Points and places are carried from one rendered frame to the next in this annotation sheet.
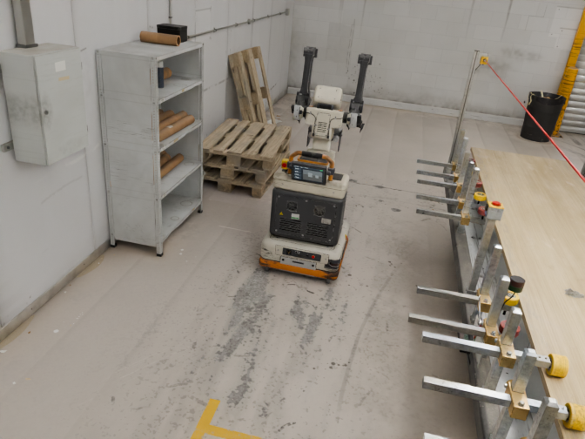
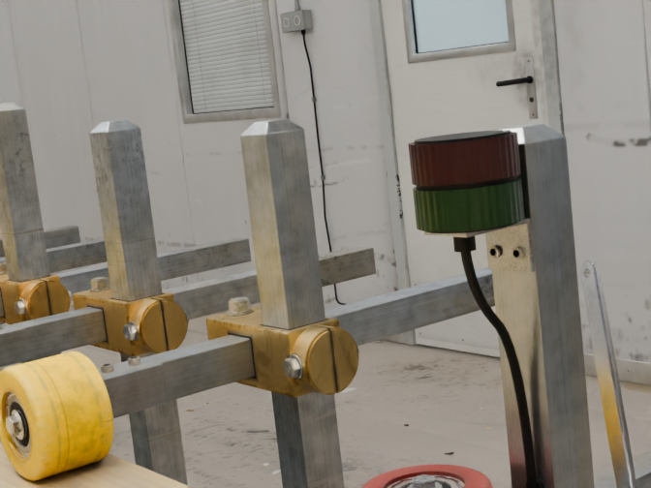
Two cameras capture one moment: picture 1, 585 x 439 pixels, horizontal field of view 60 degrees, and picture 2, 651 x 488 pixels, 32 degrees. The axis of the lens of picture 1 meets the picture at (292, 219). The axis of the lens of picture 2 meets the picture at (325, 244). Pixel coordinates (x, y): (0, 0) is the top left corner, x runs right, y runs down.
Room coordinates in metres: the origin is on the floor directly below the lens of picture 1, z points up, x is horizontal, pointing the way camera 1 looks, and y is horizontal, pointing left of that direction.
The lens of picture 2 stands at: (2.18, -1.46, 1.15)
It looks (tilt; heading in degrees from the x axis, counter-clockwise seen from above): 8 degrees down; 133
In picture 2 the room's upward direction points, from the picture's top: 6 degrees counter-clockwise
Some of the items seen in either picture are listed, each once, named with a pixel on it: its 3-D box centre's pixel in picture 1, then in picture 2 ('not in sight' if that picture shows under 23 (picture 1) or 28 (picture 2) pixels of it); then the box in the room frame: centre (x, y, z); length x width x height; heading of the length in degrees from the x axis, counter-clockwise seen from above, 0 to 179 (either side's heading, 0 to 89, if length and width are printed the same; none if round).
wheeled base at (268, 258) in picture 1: (306, 242); not in sight; (3.68, -0.14, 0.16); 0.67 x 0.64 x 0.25; 169
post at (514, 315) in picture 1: (500, 359); (306, 430); (1.57, -0.85, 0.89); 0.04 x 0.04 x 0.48; 80
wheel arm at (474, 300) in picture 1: (463, 298); not in sight; (2.04, -0.84, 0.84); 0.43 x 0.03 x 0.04; 80
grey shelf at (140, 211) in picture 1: (158, 144); not in sight; (3.97, 1.16, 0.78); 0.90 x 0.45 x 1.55; 170
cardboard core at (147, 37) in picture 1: (160, 38); not in sight; (4.08, 1.15, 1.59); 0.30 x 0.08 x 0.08; 80
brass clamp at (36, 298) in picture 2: not in sight; (24, 298); (1.06, -0.76, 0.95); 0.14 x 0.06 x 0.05; 170
